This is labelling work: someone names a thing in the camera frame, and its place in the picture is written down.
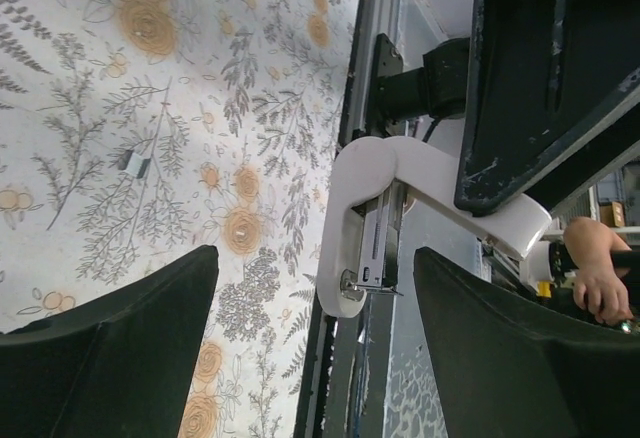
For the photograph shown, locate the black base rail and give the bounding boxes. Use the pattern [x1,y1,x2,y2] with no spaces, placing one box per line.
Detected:
[294,0,491,437]

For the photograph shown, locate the small white stapler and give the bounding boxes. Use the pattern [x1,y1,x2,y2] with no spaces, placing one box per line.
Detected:
[316,136,552,318]

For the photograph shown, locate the operator bare hand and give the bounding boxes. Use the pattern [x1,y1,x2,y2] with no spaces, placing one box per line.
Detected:
[563,217,633,325]

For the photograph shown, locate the floral table mat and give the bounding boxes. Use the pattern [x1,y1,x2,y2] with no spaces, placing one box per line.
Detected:
[1,0,359,437]

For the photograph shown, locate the small removed staple piece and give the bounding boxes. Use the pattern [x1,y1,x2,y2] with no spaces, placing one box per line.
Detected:
[117,150,151,179]

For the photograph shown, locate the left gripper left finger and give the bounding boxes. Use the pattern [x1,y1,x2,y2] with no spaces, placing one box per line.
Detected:
[1,245,219,437]

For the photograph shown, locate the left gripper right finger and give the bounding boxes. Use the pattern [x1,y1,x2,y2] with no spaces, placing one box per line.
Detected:
[413,247,639,437]

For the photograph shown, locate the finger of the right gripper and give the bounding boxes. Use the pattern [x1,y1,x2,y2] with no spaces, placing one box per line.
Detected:
[454,0,639,216]

